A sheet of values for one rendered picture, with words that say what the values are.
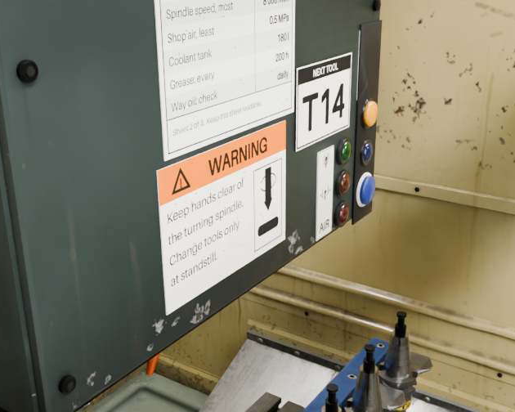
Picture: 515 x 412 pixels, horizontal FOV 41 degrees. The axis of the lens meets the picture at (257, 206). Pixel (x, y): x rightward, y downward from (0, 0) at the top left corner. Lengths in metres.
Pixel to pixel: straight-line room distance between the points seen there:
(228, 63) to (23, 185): 0.18
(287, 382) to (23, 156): 1.48
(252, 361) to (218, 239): 1.35
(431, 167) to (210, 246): 1.01
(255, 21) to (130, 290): 0.21
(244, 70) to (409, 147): 1.00
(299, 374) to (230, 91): 1.36
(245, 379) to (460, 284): 0.62
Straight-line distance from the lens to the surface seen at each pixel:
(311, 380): 1.79
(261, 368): 1.84
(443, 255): 1.54
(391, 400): 1.09
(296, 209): 0.61
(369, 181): 0.72
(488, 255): 1.50
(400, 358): 1.11
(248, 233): 0.55
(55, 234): 0.40
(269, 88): 0.54
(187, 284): 0.50
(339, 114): 0.65
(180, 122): 0.46
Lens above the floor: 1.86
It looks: 21 degrees down
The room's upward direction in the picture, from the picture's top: 1 degrees counter-clockwise
